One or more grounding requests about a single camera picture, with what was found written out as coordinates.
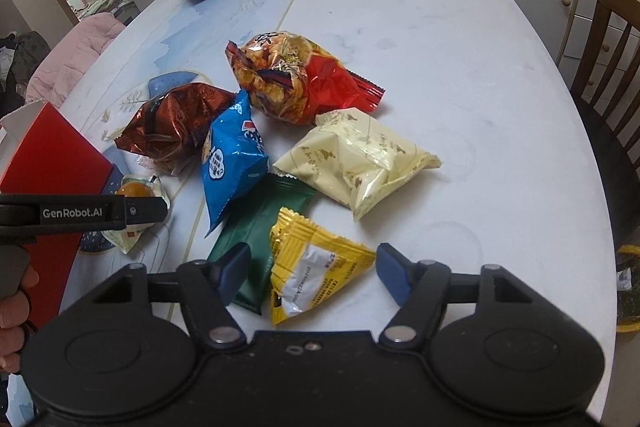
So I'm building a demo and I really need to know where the wooden chair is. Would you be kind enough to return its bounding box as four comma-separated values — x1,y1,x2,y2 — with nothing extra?
570,0,640,253

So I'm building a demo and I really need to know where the green snack packet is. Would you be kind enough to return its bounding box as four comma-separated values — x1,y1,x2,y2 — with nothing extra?
207,173,318,317

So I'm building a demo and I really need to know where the yellow rimmed waste bin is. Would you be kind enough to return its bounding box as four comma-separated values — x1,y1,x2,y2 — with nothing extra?
612,244,640,333

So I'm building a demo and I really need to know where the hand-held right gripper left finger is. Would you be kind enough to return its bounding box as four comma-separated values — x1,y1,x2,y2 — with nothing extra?
90,242,252,350

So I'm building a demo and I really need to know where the brown foil snack bag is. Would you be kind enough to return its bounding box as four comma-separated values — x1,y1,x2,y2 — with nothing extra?
115,82,237,176

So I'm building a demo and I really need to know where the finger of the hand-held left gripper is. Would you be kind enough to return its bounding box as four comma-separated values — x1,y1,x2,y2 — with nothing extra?
124,196,168,229

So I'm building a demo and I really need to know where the red popcorn snack bag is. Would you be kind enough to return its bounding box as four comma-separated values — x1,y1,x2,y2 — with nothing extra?
225,31,387,125

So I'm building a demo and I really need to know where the person's left hand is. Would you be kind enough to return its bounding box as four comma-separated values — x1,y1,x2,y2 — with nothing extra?
0,268,41,375

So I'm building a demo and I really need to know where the yellow snack packet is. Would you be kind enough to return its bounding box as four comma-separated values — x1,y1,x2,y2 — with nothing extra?
269,207,377,327

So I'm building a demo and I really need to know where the clear packet with orange yolk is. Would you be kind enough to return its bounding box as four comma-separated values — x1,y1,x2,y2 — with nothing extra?
102,175,171,255

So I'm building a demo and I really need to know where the cream snack packet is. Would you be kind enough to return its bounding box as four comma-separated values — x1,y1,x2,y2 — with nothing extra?
272,107,443,223

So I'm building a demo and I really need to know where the dark cloth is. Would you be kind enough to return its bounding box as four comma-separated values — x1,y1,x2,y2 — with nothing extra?
0,32,51,108

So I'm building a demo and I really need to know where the blue cookie packet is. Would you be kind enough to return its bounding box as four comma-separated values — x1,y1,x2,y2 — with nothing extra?
200,89,271,239

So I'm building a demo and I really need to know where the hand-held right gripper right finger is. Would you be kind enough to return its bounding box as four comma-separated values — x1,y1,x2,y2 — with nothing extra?
376,243,543,350

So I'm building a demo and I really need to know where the pink down jacket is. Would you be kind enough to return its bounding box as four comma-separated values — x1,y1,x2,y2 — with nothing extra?
25,13,126,108

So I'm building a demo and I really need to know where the red cardboard box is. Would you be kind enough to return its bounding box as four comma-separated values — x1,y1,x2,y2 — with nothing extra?
0,101,118,315

